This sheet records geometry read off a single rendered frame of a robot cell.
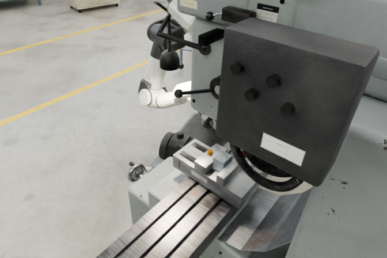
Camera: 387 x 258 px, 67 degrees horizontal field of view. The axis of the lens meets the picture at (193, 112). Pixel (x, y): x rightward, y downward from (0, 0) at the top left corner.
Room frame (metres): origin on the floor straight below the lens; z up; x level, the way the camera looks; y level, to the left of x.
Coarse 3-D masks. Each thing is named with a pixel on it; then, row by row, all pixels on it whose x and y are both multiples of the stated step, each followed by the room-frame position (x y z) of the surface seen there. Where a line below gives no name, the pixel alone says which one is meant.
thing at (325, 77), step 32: (256, 32) 0.41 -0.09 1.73; (288, 32) 0.42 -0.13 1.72; (224, 64) 0.43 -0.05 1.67; (256, 64) 0.39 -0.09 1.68; (288, 64) 0.37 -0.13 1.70; (320, 64) 0.34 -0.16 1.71; (352, 64) 0.32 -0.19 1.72; (224, 96) 0.42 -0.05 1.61; (256, 96) 0.38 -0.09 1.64; (288, 96) 0.36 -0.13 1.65; (320, 96) 0.33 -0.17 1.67; (352, 96) 0.31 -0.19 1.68; (224, 128) 0.42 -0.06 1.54; (256, 128) 0.38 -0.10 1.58; (288, 128) 0.35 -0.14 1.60; (320, 128) 0.33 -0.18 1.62; (288, 160) 0.34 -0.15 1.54; (320, 160) 0.32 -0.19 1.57
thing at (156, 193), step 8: (168, 176) 0.95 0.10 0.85; (176, 176) 0.95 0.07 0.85; (184, 176) 0.95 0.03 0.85; (160, 184) 0.90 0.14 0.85; (168, 184) 0.90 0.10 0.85; (176, 184) 0.90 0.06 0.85; (152, 192) 0.85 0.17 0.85; (160, 192) 0.85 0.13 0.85; (168, 192) 0.86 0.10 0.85; (152, 200) 0.85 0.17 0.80; (160, 200) 0.82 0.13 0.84; (248, 200) 0.83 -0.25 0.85; (216, 240) 0.64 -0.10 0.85; (208, 248) 0.65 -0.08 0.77; (216, 248) 0.63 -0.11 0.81; (224, 248) 0.61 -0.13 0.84; (232, 248) 0.61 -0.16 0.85; (216, 256) 0.63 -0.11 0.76; (224, 256) 0.61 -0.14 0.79; (232, 256) 0.59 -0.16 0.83; (240, 256) 0.58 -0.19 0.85; (248, 256) 0.58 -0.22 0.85
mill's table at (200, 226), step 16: (176, 192) 0.79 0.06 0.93; (192, 192) 0.79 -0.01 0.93; (208, 192) 0.81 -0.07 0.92; (160, 208) 0.71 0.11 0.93; (176, 208) 0.71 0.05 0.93; (192, 208) 0.73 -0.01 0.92; (208, 208) 0.72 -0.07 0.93; (224, 208) 0.72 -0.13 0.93; (144, 224) 0.64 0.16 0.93; (160, 224) 0.64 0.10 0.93; (176, 224) 0.66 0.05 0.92; (192, 224) 0.65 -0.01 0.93; (208, 224) 0.65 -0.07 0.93; (224, 224) 0.69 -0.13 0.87; (128, 240) 0.58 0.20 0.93; (144, 240) 0.58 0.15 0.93; (160, 240) 0.59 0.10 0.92; (176, 240) 0.58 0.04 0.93; (192, 240) 0.59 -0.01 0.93; (208, 240) 0.61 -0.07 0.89; (112, 256) 0.52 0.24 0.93; (128, 256) 0.52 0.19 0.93; (144, 256) 0.53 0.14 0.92; (160, 256) 0.52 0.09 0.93; (176, 256) 0.53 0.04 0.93; (192, 256) 0.54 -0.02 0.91
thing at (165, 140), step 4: (168, 132) 1.60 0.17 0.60; (172, 132) 1.61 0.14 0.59; (164, 136) 1.55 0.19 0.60; (168, 136) 1.55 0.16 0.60; (164, 140) 1.53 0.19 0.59; (168, 140) 1.52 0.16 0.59; (160, 144) 1.51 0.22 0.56; (164, 144) 1.50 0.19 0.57; (168, 144) 1.52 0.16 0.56; (160, 148) 1.49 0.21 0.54; (164, 148) 1.48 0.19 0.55; (160, 152) 1.48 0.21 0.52; (164, 152) 1.47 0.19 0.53; (160, 156) 1.48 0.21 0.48; (164, 156) 1.47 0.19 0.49
